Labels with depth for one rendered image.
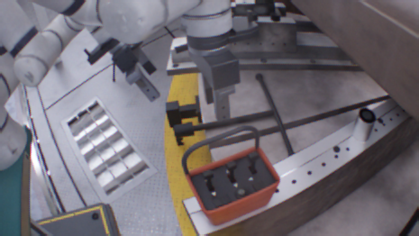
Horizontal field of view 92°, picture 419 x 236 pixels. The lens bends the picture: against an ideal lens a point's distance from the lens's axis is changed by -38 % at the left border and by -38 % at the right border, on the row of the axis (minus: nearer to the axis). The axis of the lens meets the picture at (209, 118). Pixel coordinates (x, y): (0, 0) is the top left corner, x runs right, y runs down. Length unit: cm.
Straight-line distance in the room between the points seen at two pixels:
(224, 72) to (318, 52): 149
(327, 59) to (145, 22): 174
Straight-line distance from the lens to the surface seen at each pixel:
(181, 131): 147
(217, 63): 48
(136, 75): 63
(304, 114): 159
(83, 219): 138
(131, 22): 34
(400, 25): 89
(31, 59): 59
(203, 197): 70
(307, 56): 193
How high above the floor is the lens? 140
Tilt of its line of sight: 44 degrees down
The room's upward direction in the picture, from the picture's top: 8 degrees counter-clockwise
